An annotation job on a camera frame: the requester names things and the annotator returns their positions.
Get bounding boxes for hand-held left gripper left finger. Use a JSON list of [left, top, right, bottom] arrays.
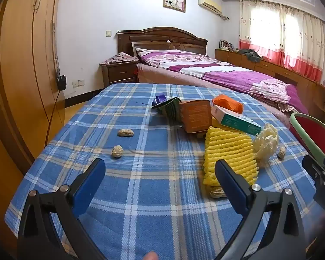
[[18, 158, 109, 260]]

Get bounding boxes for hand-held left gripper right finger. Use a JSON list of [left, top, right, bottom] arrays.
[[214, 159, 306, 260]]

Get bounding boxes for red bin with green rim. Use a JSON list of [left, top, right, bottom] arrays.
[[289, 112, 325, 160]]

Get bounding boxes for cream paper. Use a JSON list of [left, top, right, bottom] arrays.
[[253, 123, 280, 166]]

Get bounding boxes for white and green box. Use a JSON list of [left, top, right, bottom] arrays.
[[211, 104, 262, 136]]

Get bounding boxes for orange cardboard box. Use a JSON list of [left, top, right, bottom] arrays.
[[179, 99, 213, 134]]

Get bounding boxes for orange foam fruit net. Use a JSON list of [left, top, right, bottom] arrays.
[[213, 94, 244, 115]]

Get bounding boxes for green striped packet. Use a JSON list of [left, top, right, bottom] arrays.
[[152, 97, 182, 121]]

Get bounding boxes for blue plaid blanket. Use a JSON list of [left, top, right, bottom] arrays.
[[4, 83, 325, 260]]

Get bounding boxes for long low wooden cabinet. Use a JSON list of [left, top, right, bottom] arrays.
[[214, 48, 325, 126]]

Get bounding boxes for small black hanging bag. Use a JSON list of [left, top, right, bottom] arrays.
[[56, 70, 67, 91]]

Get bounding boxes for purple floral quilt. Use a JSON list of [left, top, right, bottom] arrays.
[[135, 47, 309, 114]]

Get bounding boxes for blue wrapper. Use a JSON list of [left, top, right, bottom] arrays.
[[152, 94, 167, 107]]

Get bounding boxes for dark wooden nightstand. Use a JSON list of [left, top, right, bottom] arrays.
[[99, 60, 139, 88]]

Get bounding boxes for dark crumpled clothes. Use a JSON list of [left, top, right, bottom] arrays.
[[237, 49, 263, 63]]

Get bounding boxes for floral curtain with red hem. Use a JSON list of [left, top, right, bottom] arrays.
[[239, 0, 325, 83]]

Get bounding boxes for bed with pink bedspread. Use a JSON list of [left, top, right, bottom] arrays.
[[136, 62, 301, 120]]

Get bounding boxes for pink crumpled cloth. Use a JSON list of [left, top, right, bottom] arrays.
[[102, 52, 139, 65]]

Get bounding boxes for row of books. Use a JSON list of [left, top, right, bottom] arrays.
[[219, 40, 235, 52]]

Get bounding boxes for wooden wardrobe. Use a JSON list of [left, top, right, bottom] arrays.
[[0, 0, 68, 166]]

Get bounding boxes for dark wooden headboard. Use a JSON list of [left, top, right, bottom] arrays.
[[116, 27, 208, 57]]

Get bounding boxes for wall air conditioner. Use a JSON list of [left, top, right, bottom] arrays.
[[198, 0, 223, 15]]

